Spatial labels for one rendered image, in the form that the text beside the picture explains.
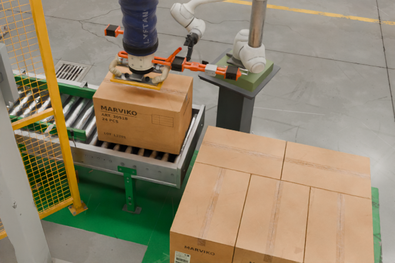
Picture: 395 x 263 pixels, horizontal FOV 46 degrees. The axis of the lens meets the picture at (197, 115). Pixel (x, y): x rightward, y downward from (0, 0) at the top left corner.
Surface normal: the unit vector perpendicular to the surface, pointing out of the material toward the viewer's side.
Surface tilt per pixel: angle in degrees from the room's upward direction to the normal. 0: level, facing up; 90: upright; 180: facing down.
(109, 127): 90
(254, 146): 0
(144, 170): 90
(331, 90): 0
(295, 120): 0
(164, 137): 90
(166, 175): 90
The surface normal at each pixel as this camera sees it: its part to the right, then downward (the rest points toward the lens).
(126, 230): 0.04, -0.76
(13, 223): -0.25, 0.62
